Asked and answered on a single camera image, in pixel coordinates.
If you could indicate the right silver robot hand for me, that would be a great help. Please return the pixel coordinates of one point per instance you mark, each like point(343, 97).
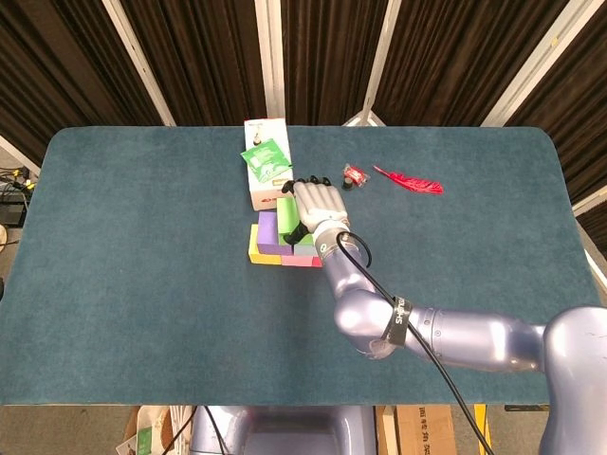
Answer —
point(320, 204)

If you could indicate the green foam cube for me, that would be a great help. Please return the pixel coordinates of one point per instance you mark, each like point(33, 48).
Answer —
point(288, 215)

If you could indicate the light blue foam cube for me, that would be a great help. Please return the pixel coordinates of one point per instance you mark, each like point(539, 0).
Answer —
point(303, 249)

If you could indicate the red foam cube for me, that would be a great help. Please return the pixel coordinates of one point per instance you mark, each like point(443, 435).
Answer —
point(317, 261)

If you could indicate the purple foam cube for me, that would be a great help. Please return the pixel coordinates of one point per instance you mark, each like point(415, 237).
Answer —
point(266, 232)

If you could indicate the pink foam cube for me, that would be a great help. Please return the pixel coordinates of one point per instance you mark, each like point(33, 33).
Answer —
point(296, 260)

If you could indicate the yellow foam cube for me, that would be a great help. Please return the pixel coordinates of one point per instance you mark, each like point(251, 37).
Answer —
point(253, 249)

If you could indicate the right purple-grey robot arm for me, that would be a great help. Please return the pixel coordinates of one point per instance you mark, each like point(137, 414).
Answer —
point(465, 327)

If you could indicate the small black cap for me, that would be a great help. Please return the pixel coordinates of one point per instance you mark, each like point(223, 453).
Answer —
point(348, 184)

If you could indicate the red candy wrapper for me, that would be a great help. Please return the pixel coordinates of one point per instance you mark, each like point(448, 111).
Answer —
point(358, 173)

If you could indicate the green sachet packet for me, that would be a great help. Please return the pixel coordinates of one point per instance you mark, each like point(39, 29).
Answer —
point(265, 158)

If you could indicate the white cardboard box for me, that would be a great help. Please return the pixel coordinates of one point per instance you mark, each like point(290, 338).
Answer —
point(265, 137)

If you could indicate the red feather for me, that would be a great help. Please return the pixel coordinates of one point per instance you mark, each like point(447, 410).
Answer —
point(412, 182)

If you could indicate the teal felt table cover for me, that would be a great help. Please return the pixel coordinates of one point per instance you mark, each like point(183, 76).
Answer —
point(118, 237)

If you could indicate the purple-grey robot torso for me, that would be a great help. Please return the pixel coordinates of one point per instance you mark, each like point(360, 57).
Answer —
point(294, 431)

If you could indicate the wooden plank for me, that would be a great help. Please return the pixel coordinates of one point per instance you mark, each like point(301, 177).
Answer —
point(386, 431)

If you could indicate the brown cardboard box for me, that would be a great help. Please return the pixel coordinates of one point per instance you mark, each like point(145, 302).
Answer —
point(424, 431)

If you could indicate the printed paper bag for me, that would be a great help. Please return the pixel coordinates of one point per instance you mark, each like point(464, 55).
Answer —
point(152, 426)

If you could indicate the black device box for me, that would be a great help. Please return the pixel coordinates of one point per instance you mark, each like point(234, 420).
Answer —
point(12, 213)

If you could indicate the white metal frame post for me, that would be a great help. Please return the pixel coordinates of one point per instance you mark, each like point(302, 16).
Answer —
point(270, 57)
point(593, 201)
point(16, 154)
point(137, 57)
point(379, 61)
point(536, 61)

